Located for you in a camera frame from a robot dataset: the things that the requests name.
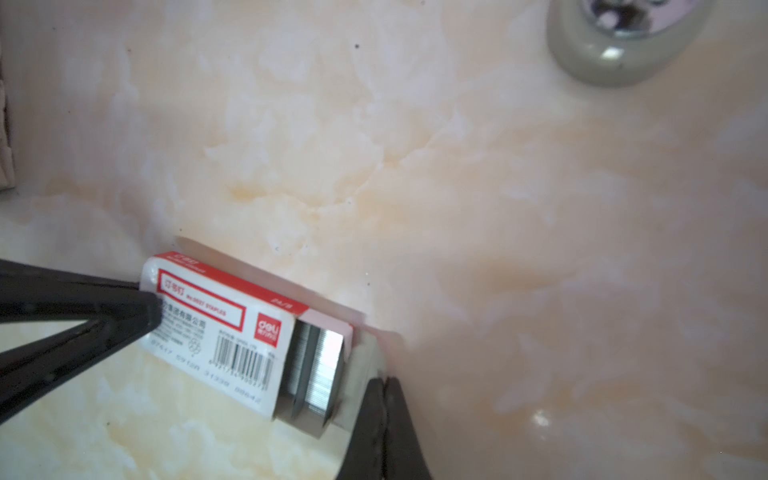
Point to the blue book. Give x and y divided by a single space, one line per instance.
7 169

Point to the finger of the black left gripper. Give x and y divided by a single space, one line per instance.
109 315

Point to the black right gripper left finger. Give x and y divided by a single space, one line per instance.
364 457

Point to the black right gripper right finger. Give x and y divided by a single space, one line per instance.
402 454

